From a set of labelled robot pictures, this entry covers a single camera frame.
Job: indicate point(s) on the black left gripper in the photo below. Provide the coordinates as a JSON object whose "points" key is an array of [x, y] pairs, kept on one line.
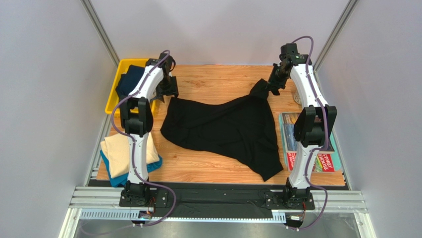
{"points": [[174, 90]]}

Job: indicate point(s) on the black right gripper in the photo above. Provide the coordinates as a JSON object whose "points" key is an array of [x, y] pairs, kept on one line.
{"points": [[275, 83]]}

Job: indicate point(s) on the black t shirt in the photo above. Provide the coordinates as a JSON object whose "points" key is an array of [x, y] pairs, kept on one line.
{"points": [[241, 129]]}

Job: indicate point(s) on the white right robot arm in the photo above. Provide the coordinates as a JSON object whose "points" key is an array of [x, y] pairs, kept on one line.
{"points": [[314, 125]]}

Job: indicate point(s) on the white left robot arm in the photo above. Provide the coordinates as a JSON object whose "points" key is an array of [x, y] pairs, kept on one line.
{"points": [[136, 113]]}

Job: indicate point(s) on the yellow rimmed mug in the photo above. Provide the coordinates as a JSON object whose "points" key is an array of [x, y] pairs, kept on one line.
{"points": [[297, 98]]}

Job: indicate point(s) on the navy blue folded shirt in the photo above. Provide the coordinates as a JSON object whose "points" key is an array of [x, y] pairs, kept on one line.
{"points": [[129, 80]]}

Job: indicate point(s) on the dark blue book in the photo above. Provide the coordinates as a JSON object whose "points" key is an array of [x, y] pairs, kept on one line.
{"points": [[287, 121]]}

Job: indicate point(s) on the yellow plastic bin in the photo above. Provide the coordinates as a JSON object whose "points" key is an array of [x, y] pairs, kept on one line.
{"points": [[113, 98]]}

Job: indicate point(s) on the cream folded shirt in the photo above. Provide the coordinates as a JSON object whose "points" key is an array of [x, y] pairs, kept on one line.
{"points": [[116, 149]]}

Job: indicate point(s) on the red illustrated book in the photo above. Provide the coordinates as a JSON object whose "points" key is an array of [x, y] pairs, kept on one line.
{"points": [[323, 163]]}

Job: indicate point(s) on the teal folded shirt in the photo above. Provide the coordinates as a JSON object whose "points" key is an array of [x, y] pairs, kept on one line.
{"points": [[122, 179]]}

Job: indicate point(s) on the right aluminium corner post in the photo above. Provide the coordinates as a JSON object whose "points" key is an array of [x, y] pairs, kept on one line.
{"points": [[341, 22]]}

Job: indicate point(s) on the aluminium corner post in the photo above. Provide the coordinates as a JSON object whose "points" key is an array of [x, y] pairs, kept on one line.
{"points": [[341, 22], [91, 12]]}

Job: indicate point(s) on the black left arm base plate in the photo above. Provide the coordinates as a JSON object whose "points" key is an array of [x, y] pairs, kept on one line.
{"points": [[138, 199]]}

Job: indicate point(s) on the left aluminium corner post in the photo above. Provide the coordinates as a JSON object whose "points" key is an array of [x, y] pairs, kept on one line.
{"points": [[91, 12]]}

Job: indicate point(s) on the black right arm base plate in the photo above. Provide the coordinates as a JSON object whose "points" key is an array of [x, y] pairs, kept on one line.
{"points": [[296, 199]]}

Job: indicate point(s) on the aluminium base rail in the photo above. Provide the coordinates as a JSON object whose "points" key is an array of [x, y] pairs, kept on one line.
{"points": [[96, 203]]}

